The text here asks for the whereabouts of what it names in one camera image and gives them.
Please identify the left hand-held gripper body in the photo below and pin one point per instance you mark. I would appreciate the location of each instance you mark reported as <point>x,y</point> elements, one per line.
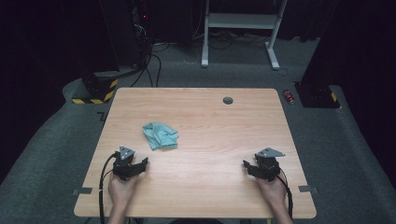
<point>124,168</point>

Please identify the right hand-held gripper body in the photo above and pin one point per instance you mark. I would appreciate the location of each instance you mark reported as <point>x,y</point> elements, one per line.
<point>267,166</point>

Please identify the light blue cloth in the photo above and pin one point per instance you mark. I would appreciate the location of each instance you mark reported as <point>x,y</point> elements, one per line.
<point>160,136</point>

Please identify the person's left hand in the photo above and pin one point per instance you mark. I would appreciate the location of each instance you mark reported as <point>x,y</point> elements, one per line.
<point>120,191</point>

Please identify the person's right hand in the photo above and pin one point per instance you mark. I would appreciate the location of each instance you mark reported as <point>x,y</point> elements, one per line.
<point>275,193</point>

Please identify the grey tape strip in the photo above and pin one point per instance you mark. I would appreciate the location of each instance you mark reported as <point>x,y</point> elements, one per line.
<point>82,191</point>
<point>308,189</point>

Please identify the grey round table grommet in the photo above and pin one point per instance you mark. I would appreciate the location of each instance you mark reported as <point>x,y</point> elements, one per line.
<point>228,100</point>

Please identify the red can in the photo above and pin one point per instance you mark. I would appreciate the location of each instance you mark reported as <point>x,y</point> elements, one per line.
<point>288,96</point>

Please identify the black yellow striped stand base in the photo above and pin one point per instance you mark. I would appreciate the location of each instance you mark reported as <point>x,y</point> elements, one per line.
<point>98,90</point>

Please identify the dark equipment rack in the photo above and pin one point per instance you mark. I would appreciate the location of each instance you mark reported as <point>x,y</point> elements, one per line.
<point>140,31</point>

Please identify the black curtain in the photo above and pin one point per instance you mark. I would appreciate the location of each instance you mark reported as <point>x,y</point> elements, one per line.
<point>46,46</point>
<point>358,46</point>

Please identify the white metal stand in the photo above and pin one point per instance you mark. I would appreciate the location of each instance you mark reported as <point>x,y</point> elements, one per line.
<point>239,21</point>

